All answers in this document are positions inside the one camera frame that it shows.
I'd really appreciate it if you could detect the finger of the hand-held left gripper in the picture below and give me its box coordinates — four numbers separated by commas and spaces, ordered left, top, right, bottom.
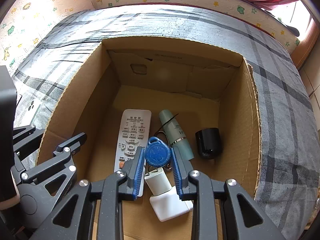
21, 132, 87, 198
11, 124, 45, 161

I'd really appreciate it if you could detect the white remote control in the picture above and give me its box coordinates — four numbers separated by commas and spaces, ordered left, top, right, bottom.
114, 109, 152, 197

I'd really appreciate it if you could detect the light blue tube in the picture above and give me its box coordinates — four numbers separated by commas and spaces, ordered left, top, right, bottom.
159, 109, 194, 161

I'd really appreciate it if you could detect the orange curtain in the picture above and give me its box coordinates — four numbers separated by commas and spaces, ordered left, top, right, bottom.
297, 22, 320, 66

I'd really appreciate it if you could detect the large white charger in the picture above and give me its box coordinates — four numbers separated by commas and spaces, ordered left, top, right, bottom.
149, 187, 194, 222

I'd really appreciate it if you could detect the blue key fob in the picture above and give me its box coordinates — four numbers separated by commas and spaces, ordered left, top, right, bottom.
145, 137, 171, 167

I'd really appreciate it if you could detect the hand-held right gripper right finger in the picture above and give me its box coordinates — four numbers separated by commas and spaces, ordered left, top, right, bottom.
171, 146, 286, 240

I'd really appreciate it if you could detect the small white charger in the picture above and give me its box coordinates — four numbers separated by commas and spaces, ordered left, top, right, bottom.
144, 168, 174, 196

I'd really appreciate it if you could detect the keychain with black cord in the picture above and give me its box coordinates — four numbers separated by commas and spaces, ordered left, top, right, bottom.
146, 114, 179, 173

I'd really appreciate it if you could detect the cardboard box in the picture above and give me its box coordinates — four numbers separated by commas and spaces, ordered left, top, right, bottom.
35, 37, 263, 240

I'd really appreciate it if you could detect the white wardrobe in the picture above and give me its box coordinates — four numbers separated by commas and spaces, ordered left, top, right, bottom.
299, 64, 320, 132

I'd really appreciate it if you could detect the black object on windowsill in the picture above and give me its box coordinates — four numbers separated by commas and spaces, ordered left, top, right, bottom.
260, 7, 300, 37

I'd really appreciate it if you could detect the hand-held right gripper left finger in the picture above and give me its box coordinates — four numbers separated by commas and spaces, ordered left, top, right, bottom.
45, 147, 146, 240

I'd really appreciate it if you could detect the grey plaid bedsheet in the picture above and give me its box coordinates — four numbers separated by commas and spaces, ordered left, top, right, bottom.
11, 4, 320, 240

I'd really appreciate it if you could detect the small black glossy device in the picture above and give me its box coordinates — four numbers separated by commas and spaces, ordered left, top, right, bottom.
195, 128, 223, 159

